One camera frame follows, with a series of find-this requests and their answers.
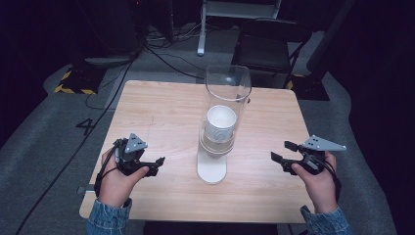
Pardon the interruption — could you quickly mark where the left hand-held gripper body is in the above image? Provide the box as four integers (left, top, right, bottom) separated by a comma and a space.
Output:
112, 131, 150, 176

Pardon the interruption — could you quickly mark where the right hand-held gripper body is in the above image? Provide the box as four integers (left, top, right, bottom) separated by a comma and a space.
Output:
291, 134, 347, 176

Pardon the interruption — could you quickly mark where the person's left hand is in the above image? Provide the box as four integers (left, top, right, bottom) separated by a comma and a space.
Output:
97, 148, 151, 209

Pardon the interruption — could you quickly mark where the person's right hand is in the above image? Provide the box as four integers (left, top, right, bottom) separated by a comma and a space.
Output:
291, 151, 339, 215

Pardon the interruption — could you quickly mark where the clear plastic cup dispenser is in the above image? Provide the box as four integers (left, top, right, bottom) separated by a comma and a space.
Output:
196, 64, 254, 186

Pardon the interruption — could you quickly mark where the white paper cup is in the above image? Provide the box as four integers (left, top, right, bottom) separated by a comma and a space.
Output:
204, 104, 238, 143

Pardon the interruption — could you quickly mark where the black folding chair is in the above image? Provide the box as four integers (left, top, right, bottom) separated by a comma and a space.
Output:
231, 18, 313, 90

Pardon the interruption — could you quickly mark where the black slanted stand pole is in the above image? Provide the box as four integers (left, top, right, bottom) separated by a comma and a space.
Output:
305, 0, 357, 73

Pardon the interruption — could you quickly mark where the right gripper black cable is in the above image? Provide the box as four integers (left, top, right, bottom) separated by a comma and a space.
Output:
322, 159, 344, 204

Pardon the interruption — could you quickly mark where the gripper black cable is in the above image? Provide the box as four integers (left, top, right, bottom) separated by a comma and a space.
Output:
322, 159, 344, 204
93, 146, 119, 198

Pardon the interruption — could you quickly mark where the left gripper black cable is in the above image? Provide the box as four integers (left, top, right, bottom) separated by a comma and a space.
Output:
93, 146, 119, 198

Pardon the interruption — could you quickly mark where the black stand base plate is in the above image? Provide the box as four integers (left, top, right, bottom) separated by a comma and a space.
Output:
286, 73, 331, 102

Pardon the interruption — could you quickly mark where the long black floor cable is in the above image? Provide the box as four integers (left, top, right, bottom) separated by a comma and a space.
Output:
14, 48, 140, 235

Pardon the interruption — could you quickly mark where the metal table edge bracket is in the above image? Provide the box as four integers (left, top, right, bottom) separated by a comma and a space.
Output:
76, 183, 96, 194

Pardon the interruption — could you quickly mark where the black yellow striped base plate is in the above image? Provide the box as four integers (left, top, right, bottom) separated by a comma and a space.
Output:
53, 66, 108, 96

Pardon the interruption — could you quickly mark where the white metal desk frame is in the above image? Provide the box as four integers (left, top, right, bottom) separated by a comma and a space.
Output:
196, 0, 284, 57

